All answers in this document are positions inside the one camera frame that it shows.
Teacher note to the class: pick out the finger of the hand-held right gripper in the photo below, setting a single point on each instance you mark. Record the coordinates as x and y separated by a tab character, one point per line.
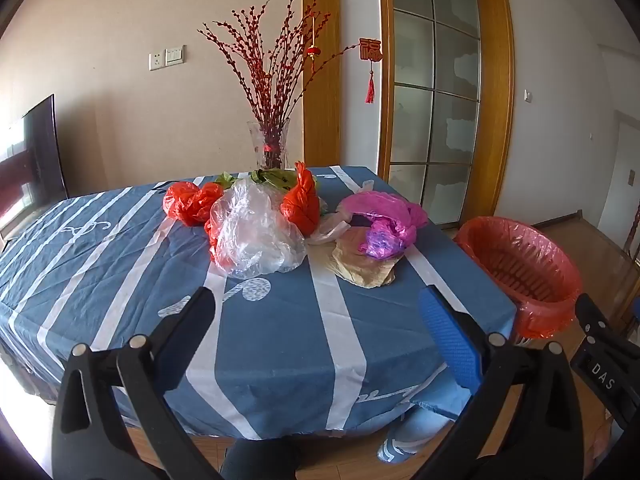
597	327

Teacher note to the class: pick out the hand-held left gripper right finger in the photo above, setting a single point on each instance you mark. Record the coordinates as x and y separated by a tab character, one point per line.
447	332

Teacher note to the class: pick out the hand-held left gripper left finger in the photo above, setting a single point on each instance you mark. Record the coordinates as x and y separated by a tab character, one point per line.
192	321

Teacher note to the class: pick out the wastebasket with red liner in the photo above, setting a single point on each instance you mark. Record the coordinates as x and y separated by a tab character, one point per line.
525	270

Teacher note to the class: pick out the clear plastic bag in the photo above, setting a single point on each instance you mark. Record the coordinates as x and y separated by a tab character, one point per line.
255	232

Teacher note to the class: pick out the beige plastic bag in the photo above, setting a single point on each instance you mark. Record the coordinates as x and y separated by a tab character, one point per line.
360	265

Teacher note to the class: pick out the purple plastic bag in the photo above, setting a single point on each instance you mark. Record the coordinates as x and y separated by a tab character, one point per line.
382	242

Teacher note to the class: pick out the pink plastic bag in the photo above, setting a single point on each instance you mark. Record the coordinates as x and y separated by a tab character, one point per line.
380	207

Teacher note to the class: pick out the light green plastic bag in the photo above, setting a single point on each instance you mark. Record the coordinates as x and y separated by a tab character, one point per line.
225	178

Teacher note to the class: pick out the white plastic bag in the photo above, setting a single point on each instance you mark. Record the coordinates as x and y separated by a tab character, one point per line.
330	227

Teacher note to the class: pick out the knotted red plastic bag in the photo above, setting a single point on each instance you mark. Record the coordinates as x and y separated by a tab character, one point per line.
301	205

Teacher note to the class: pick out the dark green plastic bag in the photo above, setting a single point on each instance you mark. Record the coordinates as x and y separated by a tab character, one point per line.
274	179

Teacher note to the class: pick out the blue striped tablecloth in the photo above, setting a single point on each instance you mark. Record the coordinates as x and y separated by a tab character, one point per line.
125	260

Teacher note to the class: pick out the wooden chair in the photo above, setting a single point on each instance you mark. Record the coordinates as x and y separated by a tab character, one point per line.
634	232

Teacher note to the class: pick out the blue slipper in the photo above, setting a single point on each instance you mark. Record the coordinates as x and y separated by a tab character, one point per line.
405	440

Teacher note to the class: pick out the person's dark trouser leg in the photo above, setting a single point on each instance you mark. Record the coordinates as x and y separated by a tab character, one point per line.
262	460

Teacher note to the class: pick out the white door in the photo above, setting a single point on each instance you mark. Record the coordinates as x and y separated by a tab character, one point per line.
622	160

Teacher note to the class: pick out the glass vase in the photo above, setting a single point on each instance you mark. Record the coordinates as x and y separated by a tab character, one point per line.
270	145

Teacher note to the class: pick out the frosted glass sliding door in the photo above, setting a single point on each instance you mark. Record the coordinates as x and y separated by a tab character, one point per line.
435	110
500	110

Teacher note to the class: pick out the red berry branches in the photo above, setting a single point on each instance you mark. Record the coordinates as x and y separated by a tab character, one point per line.
265	75

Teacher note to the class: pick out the red tasselled hanging ornament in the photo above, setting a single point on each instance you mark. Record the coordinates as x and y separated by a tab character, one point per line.
370	50

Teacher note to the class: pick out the small red lantern ornament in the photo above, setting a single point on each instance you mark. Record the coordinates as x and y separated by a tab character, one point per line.
313	51

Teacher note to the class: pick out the white wall socket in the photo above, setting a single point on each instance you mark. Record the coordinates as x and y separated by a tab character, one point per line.
156	61

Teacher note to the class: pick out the wooden wall panel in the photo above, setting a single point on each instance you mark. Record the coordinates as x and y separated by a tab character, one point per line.
321	60

